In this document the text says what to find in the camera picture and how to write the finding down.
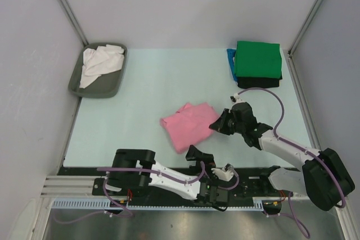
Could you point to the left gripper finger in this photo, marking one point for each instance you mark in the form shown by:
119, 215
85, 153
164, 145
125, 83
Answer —
194, 154
205, 170

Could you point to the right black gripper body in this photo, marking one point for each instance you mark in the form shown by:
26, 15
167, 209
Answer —
239, 127

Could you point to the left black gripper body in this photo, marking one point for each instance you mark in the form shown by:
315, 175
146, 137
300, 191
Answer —
205, 168

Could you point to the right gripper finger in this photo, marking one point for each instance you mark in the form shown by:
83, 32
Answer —
227, 129
224, 122

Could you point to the pink t shirt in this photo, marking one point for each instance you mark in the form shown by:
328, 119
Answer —
189, 125

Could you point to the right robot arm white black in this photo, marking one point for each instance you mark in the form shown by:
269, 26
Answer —
320, 175

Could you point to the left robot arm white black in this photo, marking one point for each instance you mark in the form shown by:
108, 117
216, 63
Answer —
137, 169

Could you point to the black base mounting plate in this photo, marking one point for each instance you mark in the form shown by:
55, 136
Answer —
252, 184

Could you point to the black folded t shirt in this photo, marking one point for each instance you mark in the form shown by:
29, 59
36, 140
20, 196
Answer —
249, 82

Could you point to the green folded t shirt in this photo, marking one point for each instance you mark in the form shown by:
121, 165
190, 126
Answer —
258, 60

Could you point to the blue folded t shirt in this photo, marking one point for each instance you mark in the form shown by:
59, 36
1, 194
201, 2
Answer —
231, 60

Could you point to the grey fabric basket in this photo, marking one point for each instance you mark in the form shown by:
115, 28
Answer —
105, 86

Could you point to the white t shirt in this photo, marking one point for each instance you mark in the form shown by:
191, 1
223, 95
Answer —
100, 61

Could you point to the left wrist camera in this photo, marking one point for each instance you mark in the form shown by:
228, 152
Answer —
224, 174

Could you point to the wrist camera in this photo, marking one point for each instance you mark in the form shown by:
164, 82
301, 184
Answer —
236, 99
224, 174

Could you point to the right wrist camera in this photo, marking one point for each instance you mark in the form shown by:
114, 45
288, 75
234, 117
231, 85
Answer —
236, 99

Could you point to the white slotted cable duct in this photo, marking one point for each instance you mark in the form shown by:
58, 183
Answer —
105, 204

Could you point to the right aluminium frame post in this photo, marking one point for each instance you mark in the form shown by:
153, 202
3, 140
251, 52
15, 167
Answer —
305, 26

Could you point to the aluminium frame post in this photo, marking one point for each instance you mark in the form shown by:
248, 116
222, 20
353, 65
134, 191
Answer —
305, 26
69, 13

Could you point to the left aluminium frame post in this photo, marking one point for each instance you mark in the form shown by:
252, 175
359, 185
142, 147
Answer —
69, 13

